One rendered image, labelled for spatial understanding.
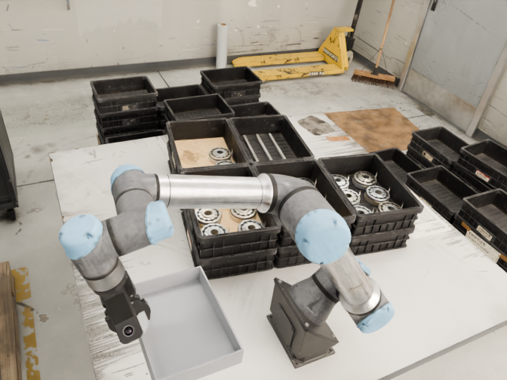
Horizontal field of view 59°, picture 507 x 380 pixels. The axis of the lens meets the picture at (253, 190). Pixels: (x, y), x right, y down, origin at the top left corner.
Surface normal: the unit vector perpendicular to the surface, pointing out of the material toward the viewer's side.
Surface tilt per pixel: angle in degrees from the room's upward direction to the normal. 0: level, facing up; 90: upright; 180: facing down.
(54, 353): 0
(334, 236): 80
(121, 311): 34
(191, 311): 2
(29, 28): 90
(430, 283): 0
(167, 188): 44
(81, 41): 90
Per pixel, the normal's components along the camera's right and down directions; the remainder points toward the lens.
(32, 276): 0.10, -0.79
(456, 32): -0.90, 0.20
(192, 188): 0.44, -0.18
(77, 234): -0.12, -0.72
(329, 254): 0.30, 0.47
